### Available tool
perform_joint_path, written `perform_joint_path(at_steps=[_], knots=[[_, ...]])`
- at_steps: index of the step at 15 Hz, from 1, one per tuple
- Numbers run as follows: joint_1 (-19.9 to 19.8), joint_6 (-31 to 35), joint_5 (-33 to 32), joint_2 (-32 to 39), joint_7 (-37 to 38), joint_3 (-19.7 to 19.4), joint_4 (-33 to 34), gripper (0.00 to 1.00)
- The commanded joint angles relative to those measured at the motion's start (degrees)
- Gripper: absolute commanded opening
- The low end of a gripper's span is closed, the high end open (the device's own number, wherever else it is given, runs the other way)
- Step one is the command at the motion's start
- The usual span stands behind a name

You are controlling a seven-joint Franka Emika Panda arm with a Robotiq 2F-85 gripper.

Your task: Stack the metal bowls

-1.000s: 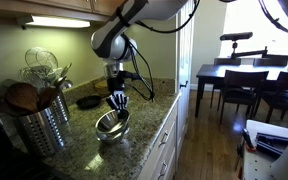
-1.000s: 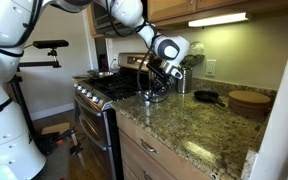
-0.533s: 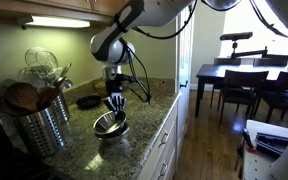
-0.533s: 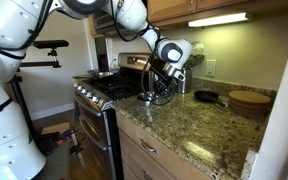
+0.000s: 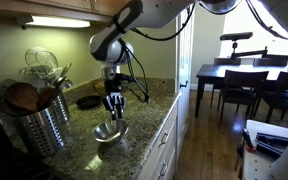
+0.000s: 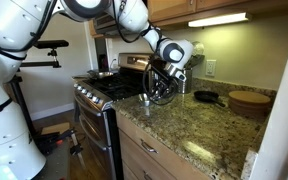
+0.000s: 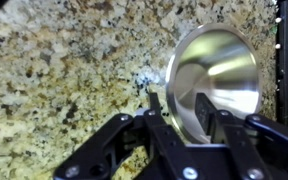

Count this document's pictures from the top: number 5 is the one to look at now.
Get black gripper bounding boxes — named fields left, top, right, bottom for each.
left=102, top=75, right=127, bottom=121

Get metal bowl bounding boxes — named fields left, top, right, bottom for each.
left=97, top=118, right=128, bottom=137
left=93, top=128, right=130, bottom=146

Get black cast iron skillet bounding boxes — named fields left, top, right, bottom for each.
left=75, top=94, right=103, bottom=111

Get perforated steel utensil holder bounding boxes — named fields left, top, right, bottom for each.
left=14, top=105, right=67, bottom=158
left=50, top=90, right=71, bottom=125

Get metal ladle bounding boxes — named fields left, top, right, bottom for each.
left=51, top=62, right=74, bottom=90

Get wooden spoon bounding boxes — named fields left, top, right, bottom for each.
left=5, top=82, right=41, bottom=113
left=38, top=84, right=62, bottom=108

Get white door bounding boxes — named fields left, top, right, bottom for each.
left=175, top=5, right=196, bottom=135

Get fluorescent cabinet light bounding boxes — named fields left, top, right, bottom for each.
left=16, top=14, right=92, bottom=30

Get dark wooden dining table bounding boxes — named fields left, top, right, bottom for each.
left=194, top=61, right=288, bottom=118

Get dark wooden dining chair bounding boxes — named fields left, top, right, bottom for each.
left=251, top=71, right=288, bottom=125
left=218, top=69, right=270, bottom=126
left=212, top=57, right=243, bottom=66
left=252, top=57, right=288, bottom=67

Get black orange bar clamp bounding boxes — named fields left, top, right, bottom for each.
left=240, top=127, right=256, bottom=152

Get black flat box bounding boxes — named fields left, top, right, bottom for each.
left=255, top=132, right=288, bottom=159

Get bright window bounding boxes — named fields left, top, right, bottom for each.
left=218, top=0, right=288, bottom=58

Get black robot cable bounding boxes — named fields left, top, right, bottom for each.
left=118, top=38, right=151, bottom=105
left=129, top=2, right=197, bottom=42

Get metal drawer handle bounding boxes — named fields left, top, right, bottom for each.
left=159, top=131, right=170, bottom=147
left=157, top=161, right=169, bottom=180

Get wire whisk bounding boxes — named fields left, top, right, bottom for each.
left=17, top=65, right=52, bottom=89

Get wooden wall cabinets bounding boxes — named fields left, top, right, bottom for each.
left=0, top=0, right=132, bottom=23

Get black stereo camera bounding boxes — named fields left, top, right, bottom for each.
left=219, top=31, right=254, bottom=42

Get black camera stand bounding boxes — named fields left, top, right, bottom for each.
left=230, top=40, right=288, bottom=63

